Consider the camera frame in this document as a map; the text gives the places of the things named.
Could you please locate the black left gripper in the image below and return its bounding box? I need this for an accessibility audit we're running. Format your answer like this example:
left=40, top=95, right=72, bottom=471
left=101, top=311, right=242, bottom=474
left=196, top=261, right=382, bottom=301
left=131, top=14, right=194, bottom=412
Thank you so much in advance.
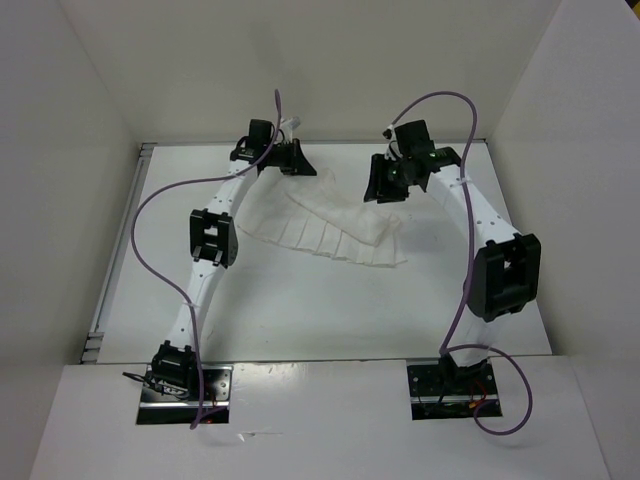
left=262, top=138, right=315, bottom=176

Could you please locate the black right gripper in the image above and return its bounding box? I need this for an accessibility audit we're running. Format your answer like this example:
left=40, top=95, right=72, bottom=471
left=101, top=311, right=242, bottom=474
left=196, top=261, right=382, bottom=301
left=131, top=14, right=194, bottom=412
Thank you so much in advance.
left=363, top=153, right=417, bottom=203

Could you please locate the white pleated skirt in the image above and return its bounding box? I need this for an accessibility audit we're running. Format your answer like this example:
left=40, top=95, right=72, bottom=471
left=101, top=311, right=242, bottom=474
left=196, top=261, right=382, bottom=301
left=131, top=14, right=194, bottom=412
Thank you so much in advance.
left=239, top=168, right=407, bottom=268

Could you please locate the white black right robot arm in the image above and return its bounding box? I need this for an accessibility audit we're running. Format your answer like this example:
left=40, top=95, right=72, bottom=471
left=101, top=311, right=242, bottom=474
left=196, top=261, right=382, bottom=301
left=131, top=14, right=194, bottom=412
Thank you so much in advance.
left=364, top=147, right=541, bottom=393

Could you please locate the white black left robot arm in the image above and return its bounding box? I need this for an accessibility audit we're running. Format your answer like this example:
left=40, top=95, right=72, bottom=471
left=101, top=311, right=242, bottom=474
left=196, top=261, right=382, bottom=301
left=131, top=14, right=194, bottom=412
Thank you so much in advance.
left=145, top=139, right=317, bottom=400

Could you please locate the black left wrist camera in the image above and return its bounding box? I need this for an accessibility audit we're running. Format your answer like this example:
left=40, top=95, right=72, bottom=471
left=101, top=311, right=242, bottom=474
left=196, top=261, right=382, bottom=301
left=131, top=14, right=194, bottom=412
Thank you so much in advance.
left=230, top=117, right=301, bottom=164

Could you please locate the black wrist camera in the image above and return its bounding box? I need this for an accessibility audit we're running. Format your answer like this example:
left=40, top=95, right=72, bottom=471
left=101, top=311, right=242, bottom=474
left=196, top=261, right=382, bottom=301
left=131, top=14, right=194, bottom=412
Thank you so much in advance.
left=230, top=117, right=301, bottom=164
left=383, top=120, right=461, bottom=168

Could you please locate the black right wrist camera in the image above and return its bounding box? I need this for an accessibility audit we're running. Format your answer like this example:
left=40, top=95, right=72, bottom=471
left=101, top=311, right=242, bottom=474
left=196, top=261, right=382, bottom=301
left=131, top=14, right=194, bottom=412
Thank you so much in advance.
left=383, top=120, right=461, bottom=168

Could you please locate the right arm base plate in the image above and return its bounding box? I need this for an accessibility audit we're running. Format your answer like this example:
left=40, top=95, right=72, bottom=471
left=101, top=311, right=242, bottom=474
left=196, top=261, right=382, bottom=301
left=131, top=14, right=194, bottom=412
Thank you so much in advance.
left=406, top=359, right=502, bottom=421

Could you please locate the aluminium table frame rail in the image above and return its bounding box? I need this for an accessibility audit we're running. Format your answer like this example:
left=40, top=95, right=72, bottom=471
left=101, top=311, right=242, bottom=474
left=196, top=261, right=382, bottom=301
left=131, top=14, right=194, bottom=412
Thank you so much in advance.
left=79, top=142, right=156, bottom=364

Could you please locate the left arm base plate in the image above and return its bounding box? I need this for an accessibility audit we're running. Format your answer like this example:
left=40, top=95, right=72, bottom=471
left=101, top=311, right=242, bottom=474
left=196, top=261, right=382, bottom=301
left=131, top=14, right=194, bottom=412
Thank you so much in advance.
left=136, top=364, right=233, bottom=426

